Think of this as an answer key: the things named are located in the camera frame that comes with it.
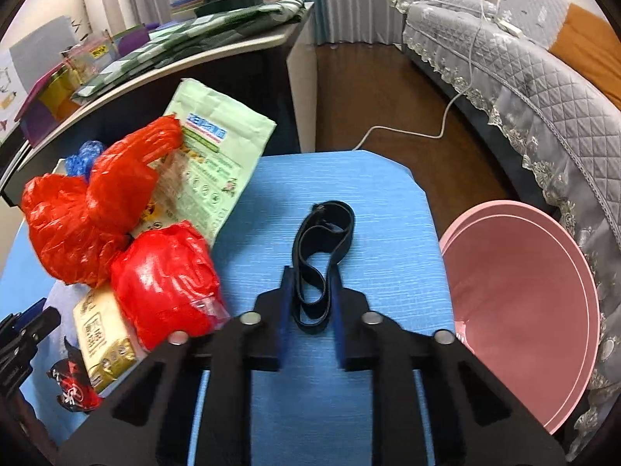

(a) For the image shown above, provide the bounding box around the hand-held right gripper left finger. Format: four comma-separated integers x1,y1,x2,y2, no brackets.
56,266,297,466

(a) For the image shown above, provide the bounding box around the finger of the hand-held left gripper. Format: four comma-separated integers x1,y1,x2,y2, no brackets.
0,296,61,399

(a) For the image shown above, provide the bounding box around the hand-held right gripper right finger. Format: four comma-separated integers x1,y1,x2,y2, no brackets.
332,276,568,466

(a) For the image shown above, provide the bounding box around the black elastic strap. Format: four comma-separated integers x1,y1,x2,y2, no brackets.
290,200,356,335

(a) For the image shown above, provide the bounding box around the large red plastic bag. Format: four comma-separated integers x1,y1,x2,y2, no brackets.
20,114,184,288

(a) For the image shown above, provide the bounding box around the pink plate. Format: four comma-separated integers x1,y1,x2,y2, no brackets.
438,199,601,436

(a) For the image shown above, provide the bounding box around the green printed packet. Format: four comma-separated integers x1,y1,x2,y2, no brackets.
130,78,277,246

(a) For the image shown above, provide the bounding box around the beige yellow packet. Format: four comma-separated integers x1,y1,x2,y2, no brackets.
73,286,139,394

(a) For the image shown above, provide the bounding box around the black red snack wrapper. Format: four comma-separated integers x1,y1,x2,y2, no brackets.
46,337,105,413

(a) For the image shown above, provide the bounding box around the small red plastic bag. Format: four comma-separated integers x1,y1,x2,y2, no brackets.
111,220,230,353

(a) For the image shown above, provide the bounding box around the blue table mat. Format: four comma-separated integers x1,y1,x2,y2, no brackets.
0,150,457,466

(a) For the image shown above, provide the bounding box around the blue plastic bag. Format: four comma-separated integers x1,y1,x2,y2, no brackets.
65,140,106,178

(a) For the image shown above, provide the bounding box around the colourful storage box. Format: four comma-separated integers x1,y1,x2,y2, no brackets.
14,58,98,146

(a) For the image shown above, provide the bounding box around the white top coffee table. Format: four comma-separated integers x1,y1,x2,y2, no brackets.
0,2,318,205

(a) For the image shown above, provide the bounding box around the clear plastic jar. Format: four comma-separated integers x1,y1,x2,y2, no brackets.
61,31,120,78

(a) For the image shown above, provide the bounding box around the grey cloth cover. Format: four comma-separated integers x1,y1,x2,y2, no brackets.
10,14,73,88

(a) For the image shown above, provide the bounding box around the grey quilted sofa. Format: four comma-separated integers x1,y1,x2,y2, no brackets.
387,0,621,462

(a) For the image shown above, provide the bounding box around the green checked cloth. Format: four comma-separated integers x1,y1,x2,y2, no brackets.
73,0,315,100

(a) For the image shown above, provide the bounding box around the dark green round container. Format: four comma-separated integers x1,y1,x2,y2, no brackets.
194,0,263,16

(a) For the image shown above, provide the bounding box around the teal curtain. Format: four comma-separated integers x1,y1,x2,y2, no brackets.
296,0,322,42

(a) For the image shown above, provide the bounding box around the white power adapter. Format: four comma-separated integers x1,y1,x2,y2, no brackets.
490,14,522,37

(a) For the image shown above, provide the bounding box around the grey quilted pillow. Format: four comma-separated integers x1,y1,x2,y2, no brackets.
495,0,573,49

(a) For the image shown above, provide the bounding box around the orange cushion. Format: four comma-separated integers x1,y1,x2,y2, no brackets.
548,4,621,108

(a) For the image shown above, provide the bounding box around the white power cable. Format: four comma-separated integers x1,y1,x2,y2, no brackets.
352,0,515,151

